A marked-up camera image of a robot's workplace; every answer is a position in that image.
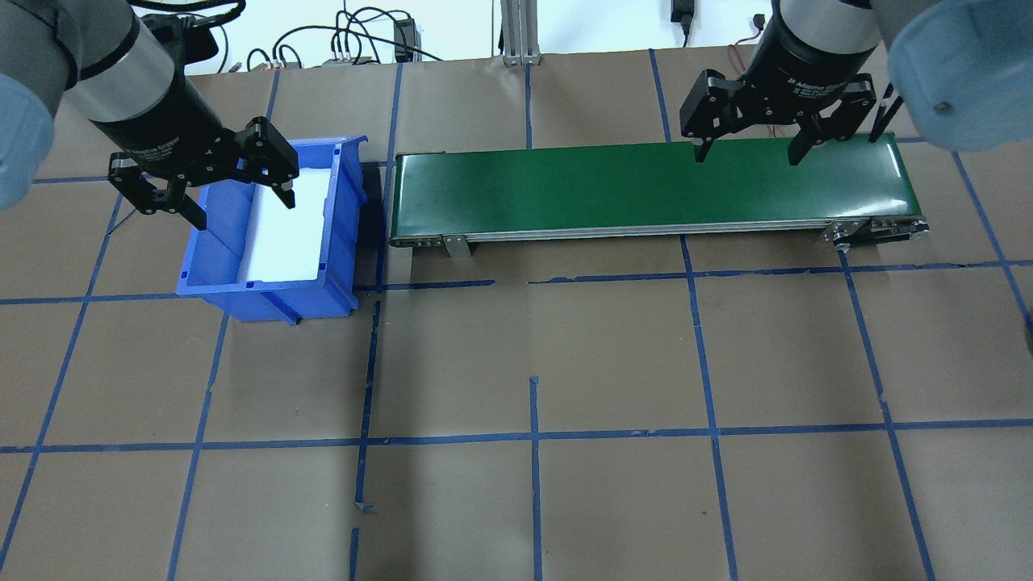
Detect blue plastic storage bin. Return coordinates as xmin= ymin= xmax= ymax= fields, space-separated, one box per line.
xmin=176 ymin=135 xmax=370 ymax=326

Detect green conveyor belt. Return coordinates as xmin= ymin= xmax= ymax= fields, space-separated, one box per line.
xmin=388 ymin=138 xmax=931 ymax=260

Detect red conveyor power wire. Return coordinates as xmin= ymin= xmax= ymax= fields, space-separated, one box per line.
xmin=729 ymin=12 xmax=766 ymax=77

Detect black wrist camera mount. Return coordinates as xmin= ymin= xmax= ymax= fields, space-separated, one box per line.
xmin=148 ymin=11 xmax=220 ymax=79

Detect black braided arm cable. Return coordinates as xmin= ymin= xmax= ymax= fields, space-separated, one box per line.
xmin=128 ymin=0 xmax=248 ymax=27

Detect black tangled cables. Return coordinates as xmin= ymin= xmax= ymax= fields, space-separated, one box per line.
xmin=270 ymin=6 xmax=445 ymax=65

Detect aluminium extrusion post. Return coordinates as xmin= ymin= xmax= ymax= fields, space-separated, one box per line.
xmin=500 ymin=0 xmax=543 ymax=67

